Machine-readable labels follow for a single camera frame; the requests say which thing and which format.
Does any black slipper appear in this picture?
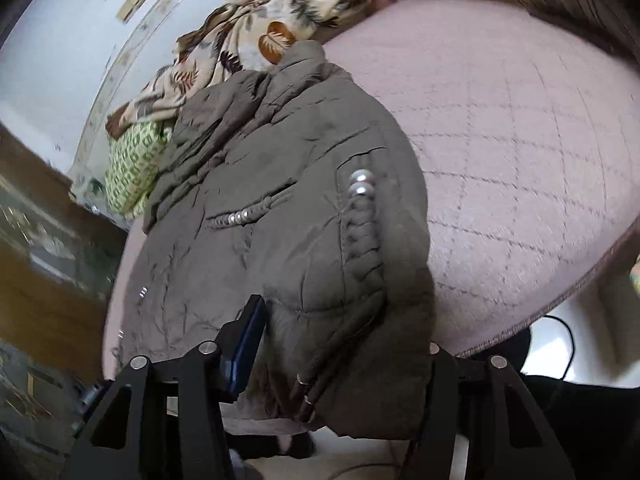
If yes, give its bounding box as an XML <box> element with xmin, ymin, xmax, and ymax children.
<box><xmin>230</xmin><ymin>432</ymin><xmax>317</xmax><ymax>461</ymax></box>

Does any leaf print fleece blanket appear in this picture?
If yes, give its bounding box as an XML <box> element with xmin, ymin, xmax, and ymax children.
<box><xmin>105</xmin><ymin>0</ymin><xmax>376</xmax><ymax>141</ymax></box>

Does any green checkered pillow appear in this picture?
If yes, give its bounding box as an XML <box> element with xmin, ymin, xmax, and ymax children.
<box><xmin>104</xmin><ymin>120</ymin><xmax>173</xmax><ymax>216</ymax></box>

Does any grey-brown quilted puffer jacket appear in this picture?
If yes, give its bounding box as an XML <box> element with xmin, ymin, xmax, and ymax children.
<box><xmin>112</xmin><ymin>40</ymin><xmax>438</xmax><ymax>441</ymax></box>

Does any black cable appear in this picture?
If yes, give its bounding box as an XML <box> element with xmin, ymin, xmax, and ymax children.
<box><xmin>542</xmin><ymin>314</ymin><xmax>576</xmax><ymax>381</ymax></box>

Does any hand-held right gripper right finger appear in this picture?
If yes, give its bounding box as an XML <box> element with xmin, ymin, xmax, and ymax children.
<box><xmin>400</xmin><ymin>342</ymin><xmax>576</xmax><ymax>480</ymax></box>

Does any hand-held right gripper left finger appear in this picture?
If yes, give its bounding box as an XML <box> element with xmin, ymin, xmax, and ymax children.
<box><xmin>57</xmin><ymin>294</ymin><xmax>268</xmax><ymax>480</ymax></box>

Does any floral plastic bag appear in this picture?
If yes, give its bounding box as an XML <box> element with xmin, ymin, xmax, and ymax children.
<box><xmin>70</xmin><ymin>175</ymin><xmax>108</xmax><ymax>216</ymax></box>

